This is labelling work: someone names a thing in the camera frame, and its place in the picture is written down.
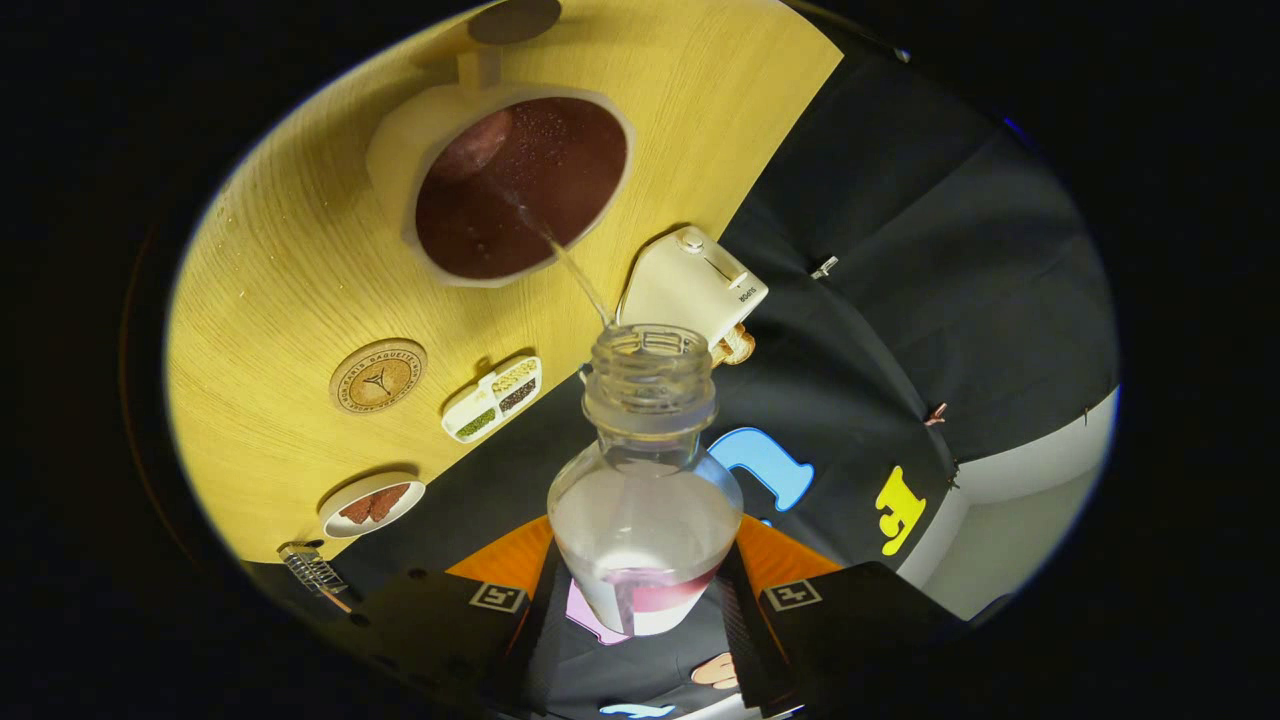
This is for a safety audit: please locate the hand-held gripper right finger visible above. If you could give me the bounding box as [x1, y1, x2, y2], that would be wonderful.
[715, 515, 971, 716]

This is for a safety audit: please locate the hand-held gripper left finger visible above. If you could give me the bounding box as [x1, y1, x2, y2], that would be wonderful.
[350, 515, 561, 716]

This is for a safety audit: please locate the clear juice bottle pink label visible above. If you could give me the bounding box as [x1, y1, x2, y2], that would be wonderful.
[547, 323, 746, 638]

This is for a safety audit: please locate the round wooden coaster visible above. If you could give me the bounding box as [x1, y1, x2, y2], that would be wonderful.
[329, 338, 429, 415]

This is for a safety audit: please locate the beige cup with handle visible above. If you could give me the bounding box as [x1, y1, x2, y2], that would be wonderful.
[365, 0, 637, 289]

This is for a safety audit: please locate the white round plate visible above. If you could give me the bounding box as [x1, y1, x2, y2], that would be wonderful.
[318, 472, 427, 540]

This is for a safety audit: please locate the white divided dish with grains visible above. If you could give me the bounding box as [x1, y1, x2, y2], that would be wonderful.
[441, 355, 543, 444]

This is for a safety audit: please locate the black backdrop cloth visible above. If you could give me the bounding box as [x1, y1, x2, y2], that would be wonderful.
[245, 50, 1119, 720]

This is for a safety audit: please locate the white toaster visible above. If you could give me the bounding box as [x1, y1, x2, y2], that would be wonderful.
[617, 225, 770, 353]

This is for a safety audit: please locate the wooden table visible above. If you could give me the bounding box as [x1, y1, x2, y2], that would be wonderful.
[165, 0, 846, 566]

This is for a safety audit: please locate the metal wire basket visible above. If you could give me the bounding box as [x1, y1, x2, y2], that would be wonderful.
[277, 541, 351, 611]

